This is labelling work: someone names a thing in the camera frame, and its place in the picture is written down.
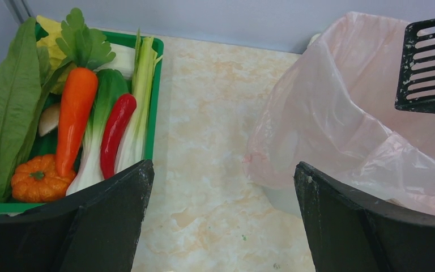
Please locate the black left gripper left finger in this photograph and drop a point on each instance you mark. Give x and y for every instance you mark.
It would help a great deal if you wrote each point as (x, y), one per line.
(94, 229)

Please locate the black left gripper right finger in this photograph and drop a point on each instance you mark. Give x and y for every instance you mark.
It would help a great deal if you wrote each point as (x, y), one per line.
(350, 230)

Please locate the white trash bin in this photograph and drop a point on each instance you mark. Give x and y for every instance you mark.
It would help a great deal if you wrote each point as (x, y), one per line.
(284, 200)

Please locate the pink plastic bin liner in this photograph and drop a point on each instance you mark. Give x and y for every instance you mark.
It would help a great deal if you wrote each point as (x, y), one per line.
(334, 109)

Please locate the black litter scoop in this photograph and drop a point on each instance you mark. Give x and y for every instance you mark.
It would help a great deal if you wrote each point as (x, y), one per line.
(416, 82)

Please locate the small orange toy pumpkin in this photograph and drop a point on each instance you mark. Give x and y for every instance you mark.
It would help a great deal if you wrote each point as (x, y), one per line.
(37, 181)

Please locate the white green toy celery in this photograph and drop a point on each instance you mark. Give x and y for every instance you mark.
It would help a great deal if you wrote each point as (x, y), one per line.
(132, 145)

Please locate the green plastic tray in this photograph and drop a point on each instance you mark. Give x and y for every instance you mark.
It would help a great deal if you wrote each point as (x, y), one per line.
(47, 144)

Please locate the beige toy mushroom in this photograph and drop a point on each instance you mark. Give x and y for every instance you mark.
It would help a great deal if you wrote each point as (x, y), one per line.
(49, 119)

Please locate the red toy chili pepper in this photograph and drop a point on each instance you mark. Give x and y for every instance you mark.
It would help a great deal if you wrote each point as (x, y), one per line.
(115, 127)

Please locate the orange toy carrot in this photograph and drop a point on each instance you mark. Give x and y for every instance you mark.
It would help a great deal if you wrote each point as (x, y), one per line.
(76, 102)

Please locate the green bok choy toy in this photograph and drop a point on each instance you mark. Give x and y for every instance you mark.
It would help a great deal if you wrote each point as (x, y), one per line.
(111, 86)

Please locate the large green leaf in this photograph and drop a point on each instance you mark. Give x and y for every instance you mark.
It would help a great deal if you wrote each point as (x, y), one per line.
(22, 74)

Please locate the yellow toy corn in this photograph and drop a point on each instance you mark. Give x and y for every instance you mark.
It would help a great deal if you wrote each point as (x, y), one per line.
(56, 56)

